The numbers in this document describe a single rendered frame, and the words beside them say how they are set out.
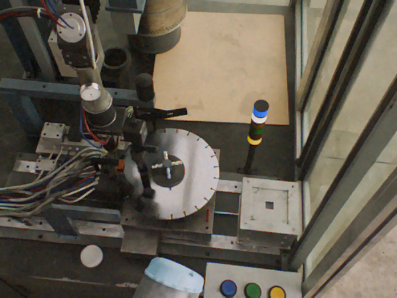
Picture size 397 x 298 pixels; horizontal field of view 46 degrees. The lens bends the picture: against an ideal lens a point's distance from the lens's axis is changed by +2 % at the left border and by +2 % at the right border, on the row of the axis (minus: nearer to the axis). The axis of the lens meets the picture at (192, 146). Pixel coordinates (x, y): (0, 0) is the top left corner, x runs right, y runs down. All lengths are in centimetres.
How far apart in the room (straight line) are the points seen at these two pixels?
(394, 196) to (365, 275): 169
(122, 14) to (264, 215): 75
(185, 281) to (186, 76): 119
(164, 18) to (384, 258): 157
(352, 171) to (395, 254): 164
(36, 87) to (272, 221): 89
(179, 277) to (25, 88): 95
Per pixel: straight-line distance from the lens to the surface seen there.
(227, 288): 139
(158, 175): 146
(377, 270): 251
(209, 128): 180
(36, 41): 183
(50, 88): 161
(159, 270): 91
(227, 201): 164
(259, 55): 204
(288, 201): 151
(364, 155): 89
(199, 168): 148
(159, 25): 186
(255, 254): 159
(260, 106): 136
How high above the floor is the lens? 226
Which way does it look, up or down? 59 degrees down
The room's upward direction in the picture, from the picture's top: 1 degrees counter-clockwise
